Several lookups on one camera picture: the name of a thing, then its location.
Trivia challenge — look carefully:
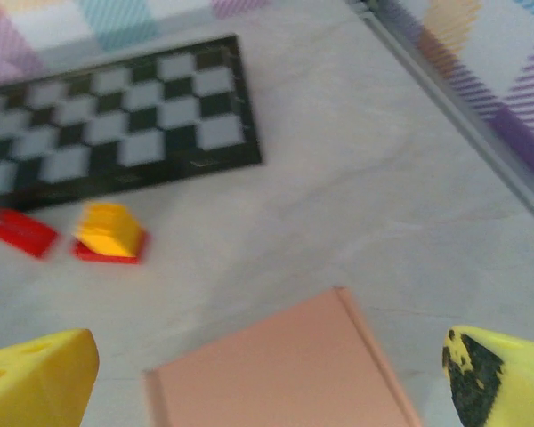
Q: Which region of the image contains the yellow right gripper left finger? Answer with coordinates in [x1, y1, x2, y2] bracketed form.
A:
[0, 327, 101, 427]

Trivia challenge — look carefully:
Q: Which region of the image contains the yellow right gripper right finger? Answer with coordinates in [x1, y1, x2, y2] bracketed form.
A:
[441, 325, 534, 427]

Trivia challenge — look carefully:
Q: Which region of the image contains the pink paper box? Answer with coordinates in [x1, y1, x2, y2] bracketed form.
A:
[142, 286, 424, 427]

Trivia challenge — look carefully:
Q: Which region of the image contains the small red toy brick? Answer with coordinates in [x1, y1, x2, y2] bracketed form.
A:
[70, 230, 151, 266]

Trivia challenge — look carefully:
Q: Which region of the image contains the yellow toy brick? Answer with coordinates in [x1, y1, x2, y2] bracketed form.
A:
[73, 202, 142, 258]

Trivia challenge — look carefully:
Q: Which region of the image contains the black white checkerboard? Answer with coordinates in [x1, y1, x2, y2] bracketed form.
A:
[0, 33, 264, 214]

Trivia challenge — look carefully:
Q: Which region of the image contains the aluminium side rail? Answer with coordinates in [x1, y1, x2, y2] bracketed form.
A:
[346, 0, 534, 235]

